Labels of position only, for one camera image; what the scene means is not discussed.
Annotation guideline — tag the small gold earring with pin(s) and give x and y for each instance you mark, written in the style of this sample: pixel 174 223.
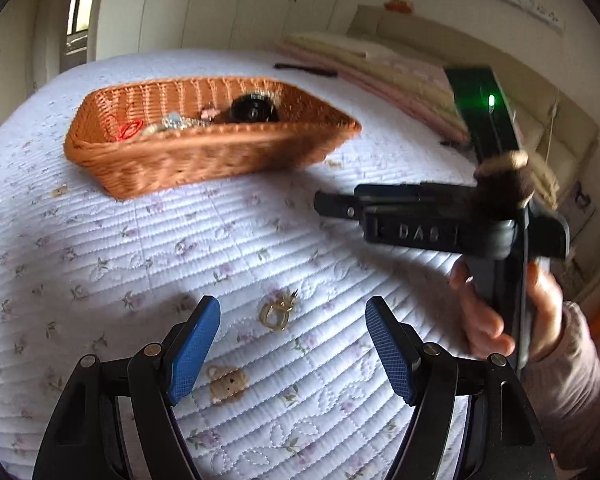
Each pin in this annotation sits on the small gold earring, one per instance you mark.
pixel 276 311

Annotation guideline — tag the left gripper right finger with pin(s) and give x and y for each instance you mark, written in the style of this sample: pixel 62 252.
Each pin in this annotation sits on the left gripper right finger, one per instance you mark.
pixel 502 437

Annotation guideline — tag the white floral bedspread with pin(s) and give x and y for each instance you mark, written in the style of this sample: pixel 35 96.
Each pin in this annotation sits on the white floral bedspread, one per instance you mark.
pixel 83 273

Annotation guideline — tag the black wristwatch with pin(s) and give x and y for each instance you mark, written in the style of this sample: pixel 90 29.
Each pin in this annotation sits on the black wristwatch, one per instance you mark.
pixel 257 107

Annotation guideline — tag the black remote on bed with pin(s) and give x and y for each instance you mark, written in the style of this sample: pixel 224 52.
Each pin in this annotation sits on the black remote on bed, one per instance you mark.
pixel 317 71

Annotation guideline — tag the red toy on headboard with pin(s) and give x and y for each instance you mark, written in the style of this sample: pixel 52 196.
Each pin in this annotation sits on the red toy on headboard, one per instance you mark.
pixel 399 6

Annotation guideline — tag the folded pink beige quilts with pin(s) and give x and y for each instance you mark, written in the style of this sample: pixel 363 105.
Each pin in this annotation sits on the folded pink beige quilts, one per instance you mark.
pixel 418 88

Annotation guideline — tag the black tripod stand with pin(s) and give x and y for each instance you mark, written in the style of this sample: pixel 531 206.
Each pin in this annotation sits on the black tripod stand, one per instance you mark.
pixel 578 205

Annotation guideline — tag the person's right hand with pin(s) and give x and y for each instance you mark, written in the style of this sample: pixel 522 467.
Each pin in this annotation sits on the person's right hand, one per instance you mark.
pixel 484 328

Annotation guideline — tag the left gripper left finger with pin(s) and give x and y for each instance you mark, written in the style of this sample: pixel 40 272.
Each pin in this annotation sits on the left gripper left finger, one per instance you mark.
pixel 84 438

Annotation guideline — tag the orange wicker basket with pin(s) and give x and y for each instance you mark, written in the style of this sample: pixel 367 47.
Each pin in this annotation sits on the orange wicker basket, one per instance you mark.
pixel 142 137

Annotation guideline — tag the beige bed headboard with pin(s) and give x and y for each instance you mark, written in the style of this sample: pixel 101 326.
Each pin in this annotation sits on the beige bed headboard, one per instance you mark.
pixel 553 125

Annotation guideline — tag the pink star hair clip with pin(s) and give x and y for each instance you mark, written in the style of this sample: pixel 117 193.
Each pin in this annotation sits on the pink star hair clip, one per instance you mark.
pixel 209 114

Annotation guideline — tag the pink sleeve right forearm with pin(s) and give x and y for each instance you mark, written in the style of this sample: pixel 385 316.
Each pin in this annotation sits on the pink sleeve right forearm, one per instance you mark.
pixel 564 390

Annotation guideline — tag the white wardrobe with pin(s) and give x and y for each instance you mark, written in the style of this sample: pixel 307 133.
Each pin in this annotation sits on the white wardrobe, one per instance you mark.
pixel 139 26

